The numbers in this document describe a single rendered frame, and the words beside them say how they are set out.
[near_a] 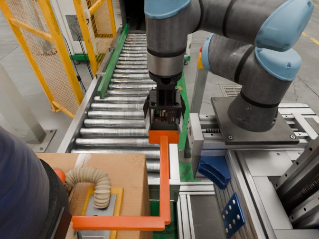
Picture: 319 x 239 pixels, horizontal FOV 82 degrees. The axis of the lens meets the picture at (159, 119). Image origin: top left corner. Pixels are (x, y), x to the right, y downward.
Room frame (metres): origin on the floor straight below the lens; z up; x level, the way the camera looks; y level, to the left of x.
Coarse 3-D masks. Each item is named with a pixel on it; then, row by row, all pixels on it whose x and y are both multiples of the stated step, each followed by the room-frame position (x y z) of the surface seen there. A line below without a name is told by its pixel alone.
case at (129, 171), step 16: (48, 160) 0.35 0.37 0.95; (64, 160) 0.35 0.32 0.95; (80, 160) 0.35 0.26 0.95; (96, 160) 0.35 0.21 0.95; (112, 160) 0.35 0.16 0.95; (128, 160) 0.35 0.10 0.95; (144, 160) 0.35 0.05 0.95; (112, 176) 0.29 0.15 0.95; (128, 176) 0.29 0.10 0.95; (144, 176) 0.30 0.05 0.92; (80, 192) 0.24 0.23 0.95; (128, 192) 0.24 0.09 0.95; (144, 192) 0.27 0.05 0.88; (80, 208) 0.19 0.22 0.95; (128, 208) 0.19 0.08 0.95; (144, 208) 0.23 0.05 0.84
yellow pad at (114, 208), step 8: (88, 192) 0.23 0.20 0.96; (112, 192) 0.23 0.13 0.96; (120, 192) 0.23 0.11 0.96; (88, 200) 0.21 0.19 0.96; (112, 200) 0.21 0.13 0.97; (120, 200) 0.21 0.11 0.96; (88, 208) 0.18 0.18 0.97; (96, 208) 0.18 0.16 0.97; (104, 208) 0.18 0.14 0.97; (112, 208) 0.18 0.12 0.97; (120, 208) 0.19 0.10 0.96; (88, 232) 0.13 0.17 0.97; (96, 232) 0.13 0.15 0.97; (104, 232) 0.13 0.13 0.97; (112, 232) 0.13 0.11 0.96
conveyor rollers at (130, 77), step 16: (128, 48) 2.18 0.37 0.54; (144, 48) 2.18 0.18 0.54; (128, 64) 1.82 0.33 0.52; (144, 64) 1.82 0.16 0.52; (112, 80) 1.47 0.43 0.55; (128, 80) 1.47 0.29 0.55; (144, 80) 1.47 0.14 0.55; (96, 96) 1.22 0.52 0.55; (112, 96) 1.23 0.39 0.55; (96, 112) 1.03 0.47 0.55; (112, 112) 1.02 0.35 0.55; (128, 112) 1.02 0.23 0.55; (96, 128) 0.87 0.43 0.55; (80, 144) 0.74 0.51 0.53; (96, 144) 0.74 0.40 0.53; (112, 144) 0.74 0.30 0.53; (128, 144) 0.74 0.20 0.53; (144, 144) 0.74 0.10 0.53
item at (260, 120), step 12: (240, 96) 0.46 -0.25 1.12; (228, 108) 0.49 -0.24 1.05; (240, 108) 0.44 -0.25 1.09; (252, 108) 0.42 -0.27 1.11; (264, 108) 0.41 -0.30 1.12; (276, 108) 0.42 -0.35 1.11; (240, 120) 0.41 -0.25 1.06; (252, 120) 0.40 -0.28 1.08; (264, 120) 0.40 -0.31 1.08; (276, 120) 0.42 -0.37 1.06
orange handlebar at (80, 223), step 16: (160, 144) 0.30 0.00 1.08; (160, 160) 0.25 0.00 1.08; (64, 176) 0.21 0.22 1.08; (160, 176) 0.21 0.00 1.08; (160, 192) 0.18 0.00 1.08; (160, 208) 0.14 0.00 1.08; (80, 224) 0.11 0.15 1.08; (96, 224) 0.11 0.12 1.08; (112, 224) 0.11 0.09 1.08; (128, 224) 0.11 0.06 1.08; (144, 224) 0.11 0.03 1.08; (160, 224) 0.11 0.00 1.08
